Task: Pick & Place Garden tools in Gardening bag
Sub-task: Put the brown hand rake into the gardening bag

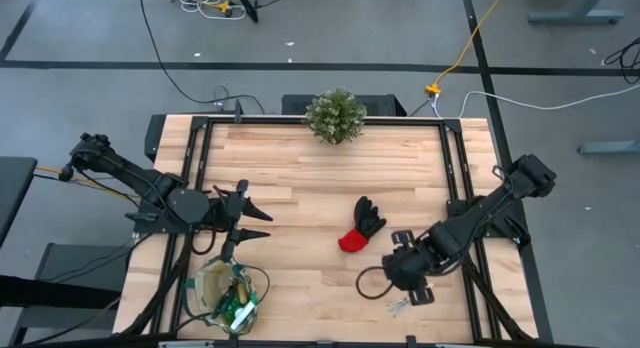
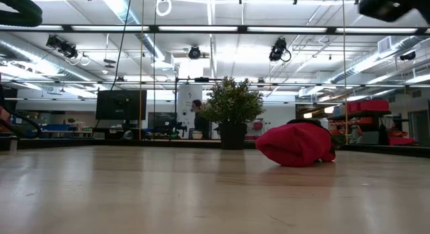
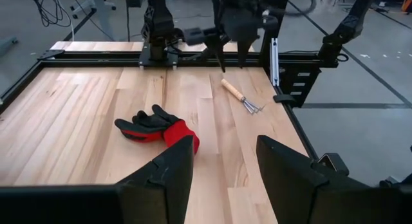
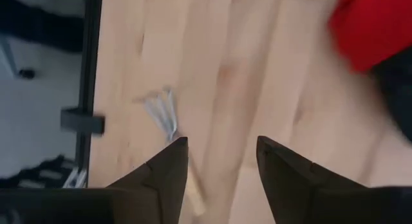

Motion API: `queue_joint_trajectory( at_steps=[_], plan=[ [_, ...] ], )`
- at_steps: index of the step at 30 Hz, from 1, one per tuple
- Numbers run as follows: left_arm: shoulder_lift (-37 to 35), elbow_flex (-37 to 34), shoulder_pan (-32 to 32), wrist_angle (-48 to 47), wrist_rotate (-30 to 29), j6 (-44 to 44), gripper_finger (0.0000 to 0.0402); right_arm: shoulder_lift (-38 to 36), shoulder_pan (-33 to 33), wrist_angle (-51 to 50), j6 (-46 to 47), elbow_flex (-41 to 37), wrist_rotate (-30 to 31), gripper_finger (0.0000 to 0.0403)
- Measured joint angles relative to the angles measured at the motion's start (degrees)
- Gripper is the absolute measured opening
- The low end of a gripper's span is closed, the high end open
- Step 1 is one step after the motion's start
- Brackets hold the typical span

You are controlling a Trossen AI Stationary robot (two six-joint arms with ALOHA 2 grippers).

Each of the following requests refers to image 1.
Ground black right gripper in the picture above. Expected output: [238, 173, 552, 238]
[382, 227, 451, 307]

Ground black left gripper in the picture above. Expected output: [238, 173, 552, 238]
[206, 179, 274, 263]

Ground wooden-handled three-prong hand rake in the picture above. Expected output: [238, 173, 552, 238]
[385, 296, 411, 318]

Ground red and black gardening glove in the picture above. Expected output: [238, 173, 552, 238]
[337, 196, 387, 254]

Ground green-handled pruning shears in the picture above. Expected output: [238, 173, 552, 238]
[212, 285, 241, 322]

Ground green and tan gardening bag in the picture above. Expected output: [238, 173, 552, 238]
[182, 257, 272, 337]

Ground potted plant in black pot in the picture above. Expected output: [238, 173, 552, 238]
[303, 86, 369, 146]

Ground black computer case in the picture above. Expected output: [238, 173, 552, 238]
[280, 93, 408, 118]

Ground black stand leg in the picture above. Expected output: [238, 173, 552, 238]
[232, 0, 261, 24]

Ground grey desk leg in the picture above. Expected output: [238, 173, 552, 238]
[527, 0, 626, 25]
[577, 140, 640, 156]

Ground black side table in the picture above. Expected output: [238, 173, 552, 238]
[0, 156, 39, 247]

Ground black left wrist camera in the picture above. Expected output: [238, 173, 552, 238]
[209, 203, 232, 230]

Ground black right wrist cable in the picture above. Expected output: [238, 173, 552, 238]
[355, 265, 397, 301]

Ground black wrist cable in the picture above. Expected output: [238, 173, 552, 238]
[355, 265, 397, 301]
[190, 227, 218, 256]

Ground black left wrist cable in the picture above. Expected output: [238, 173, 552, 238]
[190, 227, 218, 256]

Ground black aluminium table frame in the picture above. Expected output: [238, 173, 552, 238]
[112, 112, 554, 348]

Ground white floor cable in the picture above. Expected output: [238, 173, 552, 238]
[430, 82, 640, 120]

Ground long black cable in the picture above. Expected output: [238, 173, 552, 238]
[137, 0, 267, 115]

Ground yellow floor cable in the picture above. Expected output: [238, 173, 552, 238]
[34, 165, 141, 205]

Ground white coiled cable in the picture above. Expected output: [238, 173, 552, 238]
[178, 0, 249, 22]

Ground black floor cable loops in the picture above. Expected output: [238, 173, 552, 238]
[602, 36, 640, 85]

